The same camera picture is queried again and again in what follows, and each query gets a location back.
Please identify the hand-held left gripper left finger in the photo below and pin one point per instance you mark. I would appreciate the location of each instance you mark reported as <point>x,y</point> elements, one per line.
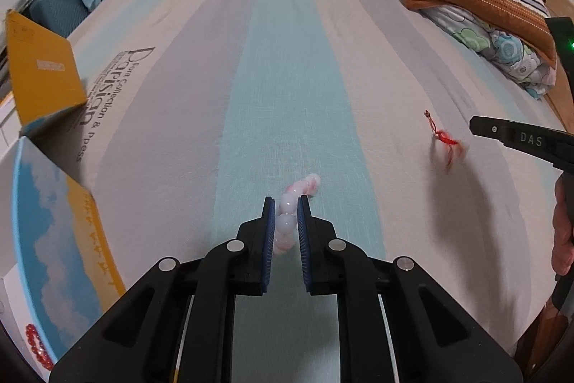
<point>269,239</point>

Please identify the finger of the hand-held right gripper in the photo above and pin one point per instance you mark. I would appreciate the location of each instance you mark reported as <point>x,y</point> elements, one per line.
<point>515,137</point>

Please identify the white cardboard box blue print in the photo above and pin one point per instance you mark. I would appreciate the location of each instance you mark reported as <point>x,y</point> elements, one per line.
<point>45,64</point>

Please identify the blue suitcase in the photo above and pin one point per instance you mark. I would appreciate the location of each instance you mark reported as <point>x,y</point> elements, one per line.
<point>54,13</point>

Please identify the floral quilt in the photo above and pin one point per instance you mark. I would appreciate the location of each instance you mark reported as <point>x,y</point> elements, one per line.
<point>502,46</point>

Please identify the person's right hand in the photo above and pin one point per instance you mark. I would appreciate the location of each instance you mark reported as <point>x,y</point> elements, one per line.
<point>565,226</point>

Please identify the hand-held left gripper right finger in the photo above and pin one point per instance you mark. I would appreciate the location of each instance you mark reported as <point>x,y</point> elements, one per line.
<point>304,239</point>

